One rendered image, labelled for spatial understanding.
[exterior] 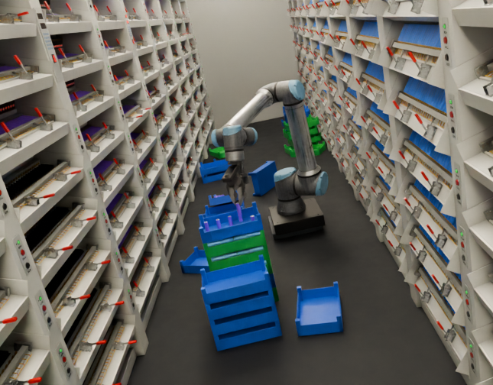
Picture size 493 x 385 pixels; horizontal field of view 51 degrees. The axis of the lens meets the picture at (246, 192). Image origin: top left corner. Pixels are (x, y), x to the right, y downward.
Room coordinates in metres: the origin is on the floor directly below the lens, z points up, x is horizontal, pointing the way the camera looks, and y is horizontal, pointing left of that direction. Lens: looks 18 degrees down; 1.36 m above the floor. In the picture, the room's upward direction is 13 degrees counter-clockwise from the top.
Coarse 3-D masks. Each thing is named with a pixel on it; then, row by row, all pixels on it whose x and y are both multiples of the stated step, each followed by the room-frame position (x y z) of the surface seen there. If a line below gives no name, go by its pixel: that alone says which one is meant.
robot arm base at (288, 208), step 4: (300, 196) 3.11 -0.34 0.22; (280, 200) 3.09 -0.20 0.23; (284, 200) 3.06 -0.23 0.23; (288, 200) 3.05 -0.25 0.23; (292, 200) 3.05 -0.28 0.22; (296, 200) 3.06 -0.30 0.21; (300, 200) 3.08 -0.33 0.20; (280, 204) 3.09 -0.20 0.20; (284, 204) 3.06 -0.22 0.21; (288, 204) 3.05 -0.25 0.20; (292, 204) 3.05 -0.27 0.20; (296, 204) 3.05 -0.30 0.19; (300, 204) 3.07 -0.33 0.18; (304, 204) 3.10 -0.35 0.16; (280, 208) 3.09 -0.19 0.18; (284, 208) 3.06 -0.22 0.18; (288, 208) 3.05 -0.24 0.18; (292, 208) 3.04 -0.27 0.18; (296, 208) 3.04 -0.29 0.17; (300, 208) 3.06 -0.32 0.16; (304, 208) 3.08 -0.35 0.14; (280, 212) 3.08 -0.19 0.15; (284, 212) 3.05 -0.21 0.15; (288, 212) 3.04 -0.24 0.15; (292, 212) 3.04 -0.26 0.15; (296, 212) 3.04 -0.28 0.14
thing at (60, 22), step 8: (40, 0) 2.62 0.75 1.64; (48, 0) 2.72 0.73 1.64; (48, 8) 2.32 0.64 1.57; (56, 8) 2.78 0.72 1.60; (64, 8) 2.77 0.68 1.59; (48, 16) 2.31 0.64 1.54; (56, 16) 2.49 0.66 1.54; (64, 16) 2.59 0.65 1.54; (72, 16) 2.58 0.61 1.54; (80, 16) 2.75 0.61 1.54; (88, 16) 2.76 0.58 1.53; (48, 24) 2.19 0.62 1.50; (56, 24) 2.27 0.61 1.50; (64, 24) 2.37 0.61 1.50; (72, 24) 2.47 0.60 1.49; (80, 24) 2.59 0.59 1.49; (88, 24) 2.70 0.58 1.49; (56, 32) 2.27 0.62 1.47; (64, 32) 2.37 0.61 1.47; (72, 32) 2.47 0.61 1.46
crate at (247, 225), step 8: (248, 208) 2.47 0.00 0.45; (256, 208) 2.45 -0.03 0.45; (200, 216) 2.45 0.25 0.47; (216, 216) 2.46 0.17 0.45; (224, 216) 2.47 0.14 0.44; (232, 216) 2.47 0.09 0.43; (248, 216) 2.47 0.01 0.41; (256, 216) 2.28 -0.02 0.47; (200, 224) 2.40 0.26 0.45; (208, 224) 2.46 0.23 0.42; (216, 224) 2.46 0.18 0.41; (224, 224) 2.45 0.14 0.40; (240, 224) 2.27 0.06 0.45; (248, 224) 2.27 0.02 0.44; (256, 224) 2.27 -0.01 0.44; (200, 232) 2.27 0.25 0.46; (208, 232) 2.27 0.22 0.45; (216, 232) 2.27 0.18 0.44; (224, 232) 2.27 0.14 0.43; (232, 232) 2.27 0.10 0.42; (240, 232) 2.27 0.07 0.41; (248, 232) 2.27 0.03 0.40; (208, 240) 2.27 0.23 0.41; (216, 240) 2.27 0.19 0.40
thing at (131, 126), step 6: (126, 102) 3.47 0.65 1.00; (132, 102) 3.47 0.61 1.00; (138, 102) 3.46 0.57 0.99; (144, 102) 3.46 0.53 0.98; (144, 108) 3.46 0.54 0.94; (138, 114) 3.26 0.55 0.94; (144, 114) 3.32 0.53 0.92; (126, 120) 2.86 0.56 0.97; (138, 120) 3.14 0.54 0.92; (132, 126) 2.97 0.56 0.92
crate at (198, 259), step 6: (198, 252) 2.99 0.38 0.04; (204, 252) 2.98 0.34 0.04; (192, 258) 2.95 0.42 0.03; (198, 258) 2.98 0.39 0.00; (204, 258) 2.96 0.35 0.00; (180, 264) 2.83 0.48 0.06; (186, 264) 2.89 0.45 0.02; (192, 264) 2.91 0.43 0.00; (198, 264) 2.90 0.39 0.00; (204, 264) 2.88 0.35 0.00; (186, 270) 2.82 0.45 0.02; (192, 270) 2.80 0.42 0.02; (198, 270) 2.78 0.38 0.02
